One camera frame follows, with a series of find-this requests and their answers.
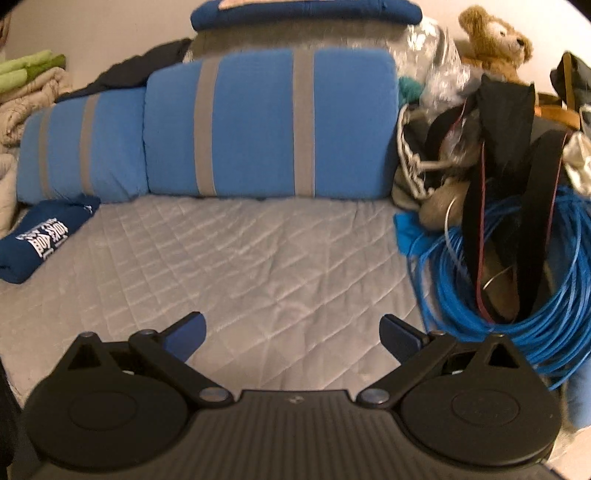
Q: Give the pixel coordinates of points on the teal cloth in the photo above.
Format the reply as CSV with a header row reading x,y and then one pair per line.
x,y
410,90

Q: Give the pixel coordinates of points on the navy blue t-shirt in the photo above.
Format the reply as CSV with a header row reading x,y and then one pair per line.
x,y
27,263

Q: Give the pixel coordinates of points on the blue grey-striped pillow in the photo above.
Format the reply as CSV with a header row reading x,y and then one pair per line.
x,y
115,147
258,129

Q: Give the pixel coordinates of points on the bright blue cloth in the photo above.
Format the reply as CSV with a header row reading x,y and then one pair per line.
x,y
408,233

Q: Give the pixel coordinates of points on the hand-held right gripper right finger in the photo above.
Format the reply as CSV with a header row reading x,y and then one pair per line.
x,y
397,337

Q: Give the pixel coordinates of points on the brown teddy bear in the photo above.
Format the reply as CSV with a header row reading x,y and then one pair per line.
x,y
494,41

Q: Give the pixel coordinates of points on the black cloth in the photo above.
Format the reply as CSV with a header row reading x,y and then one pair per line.
x,y
134,69

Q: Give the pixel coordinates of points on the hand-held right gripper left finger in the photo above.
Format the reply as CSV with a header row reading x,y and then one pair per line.
x,y
187,337

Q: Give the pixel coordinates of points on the light green blanket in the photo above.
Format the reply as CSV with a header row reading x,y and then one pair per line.
x,y
27,69

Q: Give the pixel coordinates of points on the white quilted comforter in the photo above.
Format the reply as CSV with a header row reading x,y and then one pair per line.
x,y
32,101

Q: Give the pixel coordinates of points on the navy rolled cloth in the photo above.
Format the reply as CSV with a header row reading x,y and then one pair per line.
x,y
323,16

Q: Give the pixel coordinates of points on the clear plastic bag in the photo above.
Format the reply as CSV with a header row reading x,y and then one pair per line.
x,y
434,60

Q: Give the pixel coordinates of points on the white crumpled cloth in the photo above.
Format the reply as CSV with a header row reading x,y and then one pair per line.
x,y
579,161

